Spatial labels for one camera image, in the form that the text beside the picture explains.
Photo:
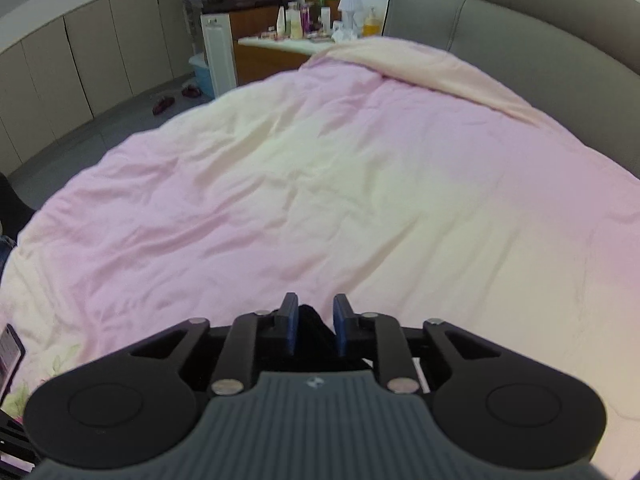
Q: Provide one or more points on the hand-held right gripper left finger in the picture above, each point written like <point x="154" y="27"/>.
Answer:
<point x="291" y="332"/>

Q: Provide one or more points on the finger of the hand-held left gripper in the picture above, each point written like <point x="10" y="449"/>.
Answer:
<point x="12" y="435"/>

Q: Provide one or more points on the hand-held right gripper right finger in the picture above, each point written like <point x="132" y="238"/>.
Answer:
<point x="342" y="332"/>

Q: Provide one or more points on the black pants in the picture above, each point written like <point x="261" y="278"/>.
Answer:
<point x="314" y="327"/>

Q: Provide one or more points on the smartphone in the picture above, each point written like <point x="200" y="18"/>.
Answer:
<point x="9" y="357"/>

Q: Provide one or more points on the bed with pink sheet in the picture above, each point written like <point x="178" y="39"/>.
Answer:
<point x="325" y="185"/>

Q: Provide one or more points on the dark cloth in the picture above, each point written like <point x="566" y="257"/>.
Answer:
<point x="11" y="202"/>

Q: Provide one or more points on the red slipper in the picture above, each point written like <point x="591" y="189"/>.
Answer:
<point x="162" y="105"/>
<point x="190" y="91"/>

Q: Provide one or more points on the blue plastic bin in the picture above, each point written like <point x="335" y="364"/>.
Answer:
<point x="202" y="76"/>

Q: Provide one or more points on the white-topped wooden nightstand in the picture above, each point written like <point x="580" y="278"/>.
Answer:
<point x="270" y="57"/>

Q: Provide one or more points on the white tall appliance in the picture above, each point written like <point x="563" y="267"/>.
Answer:
<point x="218" y="55"/>

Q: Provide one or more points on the yellow liquid bottle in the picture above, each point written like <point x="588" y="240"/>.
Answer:
<point x="371" y="22"/>

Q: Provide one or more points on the group of cosmetic bottles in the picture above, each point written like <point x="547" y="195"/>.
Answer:
<point x="300" y="20"/>

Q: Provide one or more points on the brown wooden dresser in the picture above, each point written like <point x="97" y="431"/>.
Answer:
<point x="257" y="20"/>

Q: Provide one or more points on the white table lamp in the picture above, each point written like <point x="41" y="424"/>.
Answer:
<point x="350" y="10"/>

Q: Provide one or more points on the beige wardrobe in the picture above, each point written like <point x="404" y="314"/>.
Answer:
<point x="75" y="65"/>

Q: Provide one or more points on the grey padded bed headboard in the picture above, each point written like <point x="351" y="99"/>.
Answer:
<point x="525" y="35"/>

